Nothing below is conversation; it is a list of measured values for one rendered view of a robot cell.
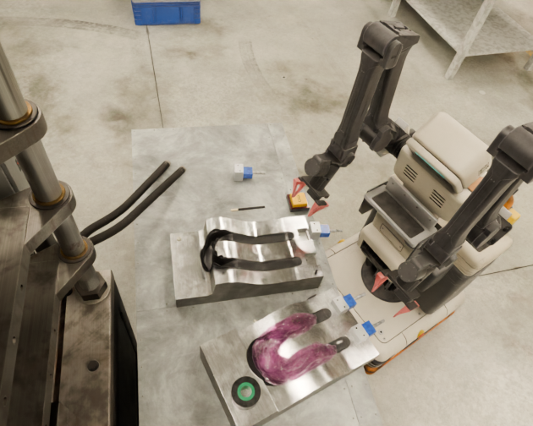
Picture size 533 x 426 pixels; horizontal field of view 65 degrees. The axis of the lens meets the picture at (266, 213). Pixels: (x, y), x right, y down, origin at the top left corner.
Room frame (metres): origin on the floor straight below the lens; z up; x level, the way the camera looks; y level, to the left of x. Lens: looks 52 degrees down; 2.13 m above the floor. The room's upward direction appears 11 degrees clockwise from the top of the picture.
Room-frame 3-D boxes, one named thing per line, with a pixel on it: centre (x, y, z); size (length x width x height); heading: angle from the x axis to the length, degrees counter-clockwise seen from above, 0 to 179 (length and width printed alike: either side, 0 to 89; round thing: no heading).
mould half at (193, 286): (0.78, 0.04, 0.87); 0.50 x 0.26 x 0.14; 111
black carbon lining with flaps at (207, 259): (0.77, 0.03, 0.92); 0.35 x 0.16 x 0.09; 111
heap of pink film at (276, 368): (0.48, -0.16, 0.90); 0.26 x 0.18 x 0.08; 128
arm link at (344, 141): (1.02, -0.20, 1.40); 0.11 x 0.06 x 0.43; 43
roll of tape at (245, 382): (0.31, -0.04, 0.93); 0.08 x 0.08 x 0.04
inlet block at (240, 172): (1.20, 0.10, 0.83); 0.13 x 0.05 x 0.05; 103
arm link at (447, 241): (0.70, -0.49, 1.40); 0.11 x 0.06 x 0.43; 43
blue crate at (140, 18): (3.78, 1.31, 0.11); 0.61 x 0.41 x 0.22; 113
